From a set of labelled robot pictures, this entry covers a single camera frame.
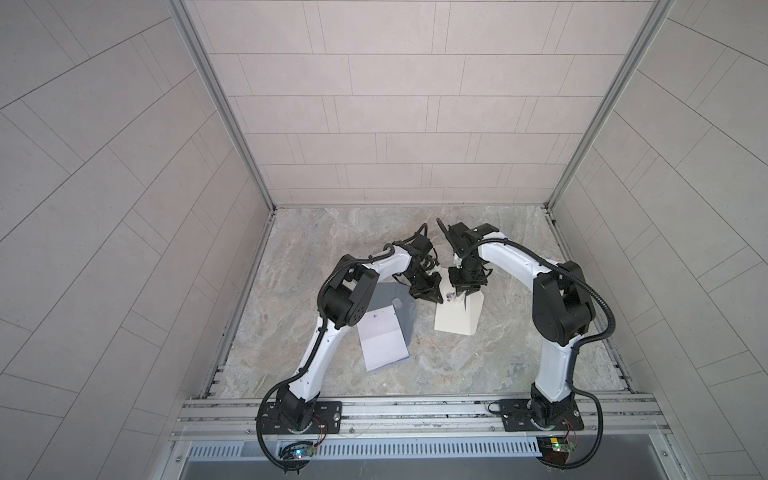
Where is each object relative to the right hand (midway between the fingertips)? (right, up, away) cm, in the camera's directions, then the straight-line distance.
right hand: (456, 292), depth 89 cm
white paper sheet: (-22, -12, -5) cm, 26 cm away
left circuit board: (-38, -29, -25) cm, 54 cm away
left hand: (-1, -2, +3) cm, 3 cm away
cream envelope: (0, -6, -1) cm, 6 cm away
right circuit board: (+19, -32, -21) cm, 43 cm away
